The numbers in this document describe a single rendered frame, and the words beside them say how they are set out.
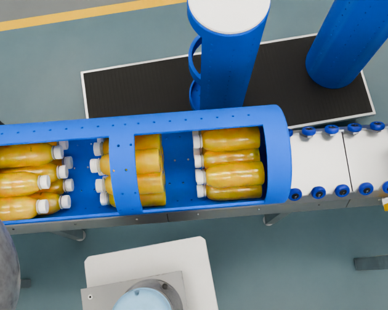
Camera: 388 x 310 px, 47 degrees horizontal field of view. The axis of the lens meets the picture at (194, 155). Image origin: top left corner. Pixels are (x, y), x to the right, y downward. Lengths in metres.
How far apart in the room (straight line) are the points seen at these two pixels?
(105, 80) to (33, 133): 1.24
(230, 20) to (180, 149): 0.46
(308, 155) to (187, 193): 0.42
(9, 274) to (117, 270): 0.63
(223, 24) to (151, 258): 0.79
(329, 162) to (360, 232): 1.03
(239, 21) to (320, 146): 0.49
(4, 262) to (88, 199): 0.84
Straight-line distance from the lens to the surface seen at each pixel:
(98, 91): 2.43
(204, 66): 1.75
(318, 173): 1.50
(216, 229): 2.35
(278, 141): 1.17
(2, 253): 0.59
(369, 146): 1.57
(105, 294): 1.13
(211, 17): 1.54
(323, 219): 2.44
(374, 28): 1.99
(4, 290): 0.58
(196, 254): 1.18
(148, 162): 1.20
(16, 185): 1.30
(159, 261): 1.19
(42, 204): 1.30
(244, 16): 1.55
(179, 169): 1.41
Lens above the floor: 2.33
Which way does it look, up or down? 75 degrees down
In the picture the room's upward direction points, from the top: straight up
